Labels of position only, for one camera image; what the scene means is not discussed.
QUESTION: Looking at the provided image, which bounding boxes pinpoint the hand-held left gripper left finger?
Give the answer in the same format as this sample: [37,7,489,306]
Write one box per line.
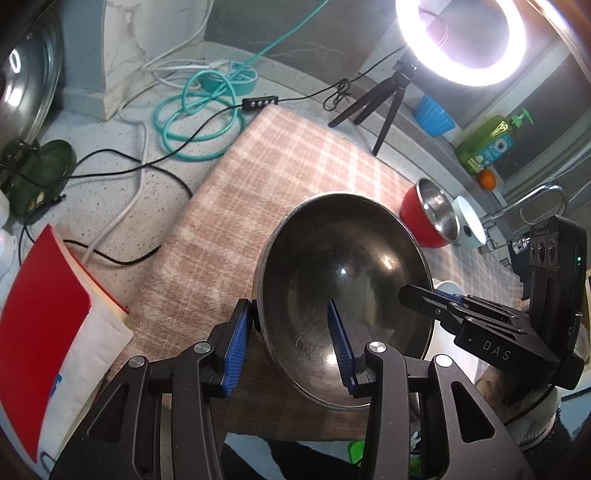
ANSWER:
[48,299,254,480]

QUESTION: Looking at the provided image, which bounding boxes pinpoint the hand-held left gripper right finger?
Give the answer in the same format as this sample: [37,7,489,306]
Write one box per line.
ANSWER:
[327,300,541,480]

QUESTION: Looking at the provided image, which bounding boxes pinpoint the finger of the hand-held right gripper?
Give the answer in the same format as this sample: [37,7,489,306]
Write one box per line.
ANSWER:
[436,291,515,326]
[398,285,462,324]

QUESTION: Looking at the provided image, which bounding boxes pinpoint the large steel bowl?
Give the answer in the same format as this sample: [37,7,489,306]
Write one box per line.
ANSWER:
[252,192,435,411]

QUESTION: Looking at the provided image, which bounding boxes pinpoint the red steel bowl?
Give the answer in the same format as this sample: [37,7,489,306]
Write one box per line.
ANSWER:
[399,178,462,249]

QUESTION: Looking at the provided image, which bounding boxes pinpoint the chrome faucet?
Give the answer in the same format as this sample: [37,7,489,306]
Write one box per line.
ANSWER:
[480,182,571,252]

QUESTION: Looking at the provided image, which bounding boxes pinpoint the white cup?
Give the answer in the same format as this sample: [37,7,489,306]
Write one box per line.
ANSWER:
[450,195,488,250]

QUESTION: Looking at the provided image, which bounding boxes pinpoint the white padded bag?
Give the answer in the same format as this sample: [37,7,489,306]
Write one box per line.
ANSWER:
[37,258,134,467]

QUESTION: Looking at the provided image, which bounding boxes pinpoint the green dish soap bottle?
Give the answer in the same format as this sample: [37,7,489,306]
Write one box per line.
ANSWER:
[455,108,532,175]

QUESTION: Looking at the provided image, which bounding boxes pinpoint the checked tablecloth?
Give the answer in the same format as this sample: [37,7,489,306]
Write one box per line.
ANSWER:
[122,105,525,444]

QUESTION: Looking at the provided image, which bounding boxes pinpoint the blue plastic cup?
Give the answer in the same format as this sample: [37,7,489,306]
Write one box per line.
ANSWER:
[414,95,455,137]

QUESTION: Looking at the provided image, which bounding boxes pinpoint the black tripod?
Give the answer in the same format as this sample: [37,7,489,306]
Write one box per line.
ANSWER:
[329,60,419,157]

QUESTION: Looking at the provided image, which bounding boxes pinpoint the red booklet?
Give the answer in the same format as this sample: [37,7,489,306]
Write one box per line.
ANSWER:
[0,224,93,467]

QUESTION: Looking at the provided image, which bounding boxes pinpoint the dark green object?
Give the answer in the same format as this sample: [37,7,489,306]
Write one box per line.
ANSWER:
[0,138,77,217]

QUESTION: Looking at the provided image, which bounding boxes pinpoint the steel pot lid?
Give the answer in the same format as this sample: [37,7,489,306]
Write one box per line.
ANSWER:
[0,0,65,153]

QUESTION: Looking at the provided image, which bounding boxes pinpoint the ring light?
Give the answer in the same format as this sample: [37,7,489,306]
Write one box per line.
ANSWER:
[394,0,529,88]

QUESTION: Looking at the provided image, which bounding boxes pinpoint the teal cable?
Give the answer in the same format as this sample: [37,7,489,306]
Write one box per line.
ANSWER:
[154,0,331,162]

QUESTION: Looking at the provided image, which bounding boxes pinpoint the white cable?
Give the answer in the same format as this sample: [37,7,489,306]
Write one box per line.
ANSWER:
[81,0,218,259]

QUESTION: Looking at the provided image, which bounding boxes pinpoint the black cable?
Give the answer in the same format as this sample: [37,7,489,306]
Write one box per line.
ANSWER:
[0,60,416,266]

